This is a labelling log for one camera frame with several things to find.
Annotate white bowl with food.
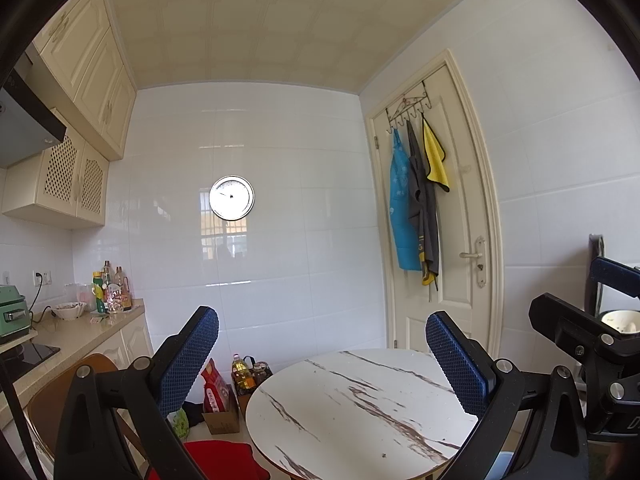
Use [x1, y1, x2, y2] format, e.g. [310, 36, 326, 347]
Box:
[52, 301, 87, 320]

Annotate yellow cooking oil bottle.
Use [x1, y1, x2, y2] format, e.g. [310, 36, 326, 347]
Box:
[231, 354, 256, 395]

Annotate round white marble table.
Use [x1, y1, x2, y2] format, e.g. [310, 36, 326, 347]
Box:
[245, 349, 478, 480]

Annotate red cushion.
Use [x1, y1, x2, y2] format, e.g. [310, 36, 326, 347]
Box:
[147, 440, 271, 480]

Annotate brown sauce bottle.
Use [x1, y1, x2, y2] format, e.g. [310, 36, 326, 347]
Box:
[114, 266, 132, 311]

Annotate cream door handle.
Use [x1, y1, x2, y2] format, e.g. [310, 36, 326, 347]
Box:
[460, 236, 487, 288]

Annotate brown wooden chair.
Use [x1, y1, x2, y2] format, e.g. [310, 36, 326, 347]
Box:
[27, 353, 151, 471]

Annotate beige kitchen countertop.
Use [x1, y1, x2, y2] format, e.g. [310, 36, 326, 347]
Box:
[0, 299, 146, 428]

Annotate cream cabinets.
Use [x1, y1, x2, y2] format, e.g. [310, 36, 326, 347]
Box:
[35, 0, 137, 161]
[0, 310, 153, 461]

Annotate metal over-door hook rack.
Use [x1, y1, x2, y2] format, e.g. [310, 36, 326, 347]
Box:
[386, 82, 432, 133]

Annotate blue apron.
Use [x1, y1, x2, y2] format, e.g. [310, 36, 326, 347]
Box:
[389, 127, 423, 272]

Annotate cream lattice door cabinet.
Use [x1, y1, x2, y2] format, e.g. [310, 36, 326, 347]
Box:
[1, 122, 110, 231]

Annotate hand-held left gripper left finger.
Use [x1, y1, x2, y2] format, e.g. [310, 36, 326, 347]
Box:
[54, 305, 220, 480]

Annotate cream panel door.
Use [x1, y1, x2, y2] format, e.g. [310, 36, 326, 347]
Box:
[365, 50, 503, 356]

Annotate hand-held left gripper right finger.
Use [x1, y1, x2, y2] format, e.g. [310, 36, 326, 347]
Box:
[425, 311, 591, 480]

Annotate black range hood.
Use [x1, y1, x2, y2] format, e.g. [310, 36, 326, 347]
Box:
[0, 67, 67, 168]

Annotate black power cord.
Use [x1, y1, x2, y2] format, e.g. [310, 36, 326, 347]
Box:
[27, 277, 53, 321]

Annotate green plastic bag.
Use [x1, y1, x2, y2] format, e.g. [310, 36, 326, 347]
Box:
[172, 407, 191, 442]

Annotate clear plastic container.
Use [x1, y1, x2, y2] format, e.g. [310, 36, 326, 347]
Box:
[65, 282, 96, 311]

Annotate cream lower cabinets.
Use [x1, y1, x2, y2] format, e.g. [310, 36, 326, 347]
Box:
[0, 310, 153, 461]

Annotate green kitchen appliance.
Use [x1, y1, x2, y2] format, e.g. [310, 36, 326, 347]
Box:
[0, 285, 36, 345]

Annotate light blue plastic object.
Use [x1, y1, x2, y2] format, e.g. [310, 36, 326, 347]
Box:
[487, 452, 515, 480]

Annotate round wall clock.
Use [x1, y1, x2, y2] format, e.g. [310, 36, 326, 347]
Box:
[209, 176, 255, 221]

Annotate green and yellow bottle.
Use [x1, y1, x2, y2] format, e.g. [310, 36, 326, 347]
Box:
[91, 271, 107, 313]

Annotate grey apron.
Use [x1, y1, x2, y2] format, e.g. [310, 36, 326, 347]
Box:
[406, 120, 441, 286]

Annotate yellow cloth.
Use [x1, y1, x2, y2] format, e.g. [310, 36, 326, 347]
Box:
[422, 117, 450, 192]

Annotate black induction cooktop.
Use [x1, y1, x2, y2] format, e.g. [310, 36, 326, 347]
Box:
[0, 342, 61, 378]

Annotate cardboard box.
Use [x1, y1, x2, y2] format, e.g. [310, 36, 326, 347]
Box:
[202, 385, 241, 435]

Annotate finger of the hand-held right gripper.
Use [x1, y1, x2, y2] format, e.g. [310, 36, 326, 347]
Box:
[529, 292, 628, 386]
[589, 256, 640, 301]

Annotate cream upper cabinets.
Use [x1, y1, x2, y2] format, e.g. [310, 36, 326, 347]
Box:
[35, 0, 137, 161]

